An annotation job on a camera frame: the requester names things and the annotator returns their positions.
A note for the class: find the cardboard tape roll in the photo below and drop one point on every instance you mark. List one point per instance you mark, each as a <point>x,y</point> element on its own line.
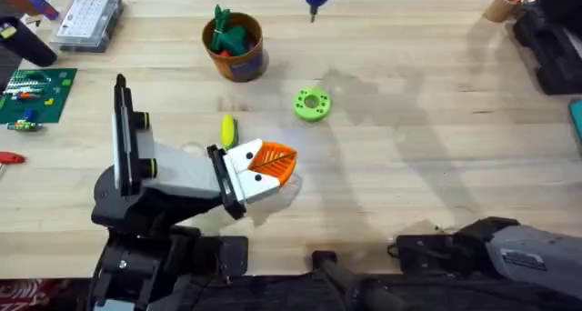
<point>500,6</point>

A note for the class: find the black cylinder tool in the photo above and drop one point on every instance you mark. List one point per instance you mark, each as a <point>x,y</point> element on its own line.
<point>27,43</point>

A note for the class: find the black upright wrist plate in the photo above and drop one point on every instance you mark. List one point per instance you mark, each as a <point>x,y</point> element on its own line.
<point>123,133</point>

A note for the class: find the brown tub with toys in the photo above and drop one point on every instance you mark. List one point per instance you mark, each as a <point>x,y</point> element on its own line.
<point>236,52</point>

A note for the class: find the green disc with holes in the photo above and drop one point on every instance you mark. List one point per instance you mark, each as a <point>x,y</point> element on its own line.
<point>301,106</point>

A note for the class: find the yellow green vegetable toy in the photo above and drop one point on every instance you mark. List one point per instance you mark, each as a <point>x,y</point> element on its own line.
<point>228,131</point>

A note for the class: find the teal box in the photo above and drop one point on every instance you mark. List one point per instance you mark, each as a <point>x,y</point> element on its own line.
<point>577,124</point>

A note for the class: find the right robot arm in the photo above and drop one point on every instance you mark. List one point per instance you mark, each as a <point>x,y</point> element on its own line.
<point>532,256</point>

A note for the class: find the clear plastic parts box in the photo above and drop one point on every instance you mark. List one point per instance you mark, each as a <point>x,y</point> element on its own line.
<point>86,20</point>

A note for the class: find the green board with blocks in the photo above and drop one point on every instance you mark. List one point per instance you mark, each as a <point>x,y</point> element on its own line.
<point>41,95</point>

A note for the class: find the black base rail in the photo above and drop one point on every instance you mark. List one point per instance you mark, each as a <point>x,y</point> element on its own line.
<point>282,297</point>

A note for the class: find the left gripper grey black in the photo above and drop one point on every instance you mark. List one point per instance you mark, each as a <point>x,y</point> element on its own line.
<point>182,172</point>

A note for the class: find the black case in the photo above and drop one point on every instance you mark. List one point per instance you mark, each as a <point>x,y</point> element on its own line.
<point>552,56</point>

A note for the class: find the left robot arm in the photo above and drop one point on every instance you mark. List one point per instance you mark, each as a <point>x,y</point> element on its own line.
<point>136,265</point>

